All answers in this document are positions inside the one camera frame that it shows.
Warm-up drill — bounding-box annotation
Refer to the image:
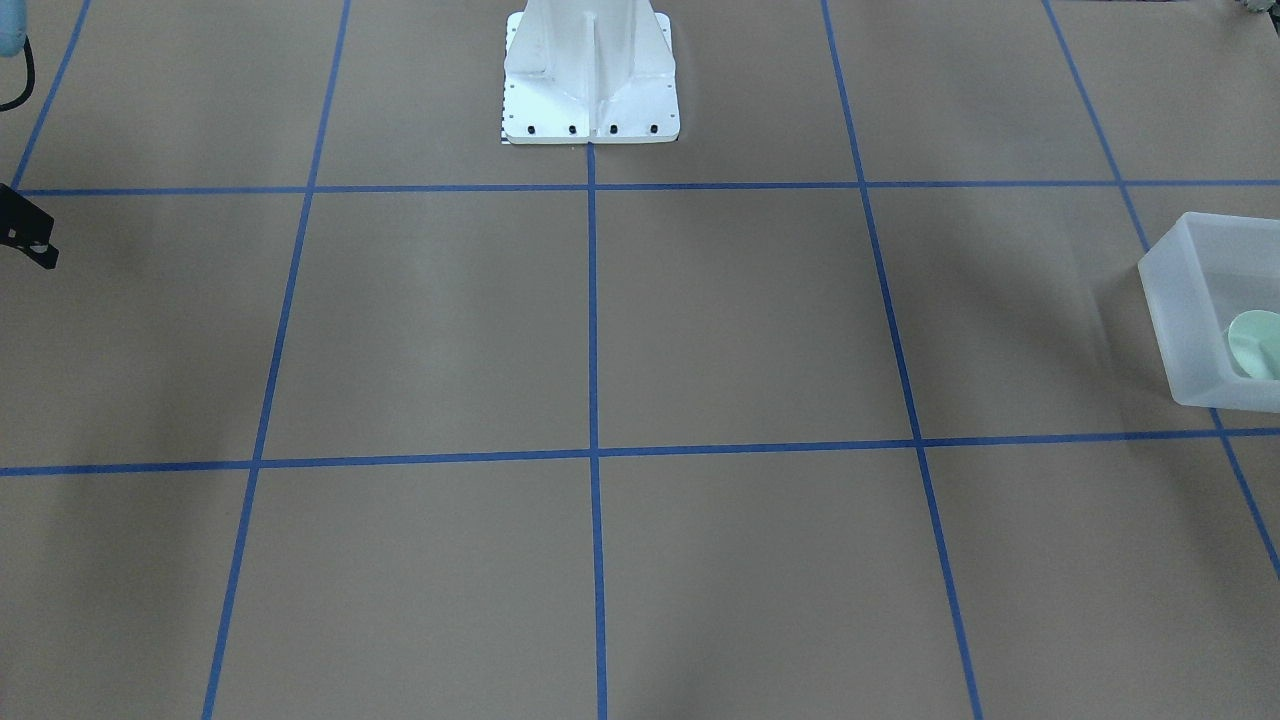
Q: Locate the pale green bowl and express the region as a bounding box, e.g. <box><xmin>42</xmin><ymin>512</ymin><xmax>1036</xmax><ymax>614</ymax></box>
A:
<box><xmin>1225</xmin><ymin>309</ymin><xmax>1279</xmax><ymax>380</ymax></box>

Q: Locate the clear plastic bin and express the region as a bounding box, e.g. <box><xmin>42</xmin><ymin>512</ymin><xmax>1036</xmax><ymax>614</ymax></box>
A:
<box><xmin>1138</xmin><ymin>211</ymin><xmax>1279</xmax><ymax>413</ymax></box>

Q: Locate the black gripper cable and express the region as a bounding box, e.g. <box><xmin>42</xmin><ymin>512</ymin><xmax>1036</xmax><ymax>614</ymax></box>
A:
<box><xmin>0</xmin><ymin>36</ymin><xmax>37</xmax><ymax>113</ymax></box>

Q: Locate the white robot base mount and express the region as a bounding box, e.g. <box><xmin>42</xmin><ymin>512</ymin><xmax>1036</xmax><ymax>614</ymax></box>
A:
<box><xmin>500</xmin><ymin>1</ymin><xmax>681</xmax><ymax>145</ymax></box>

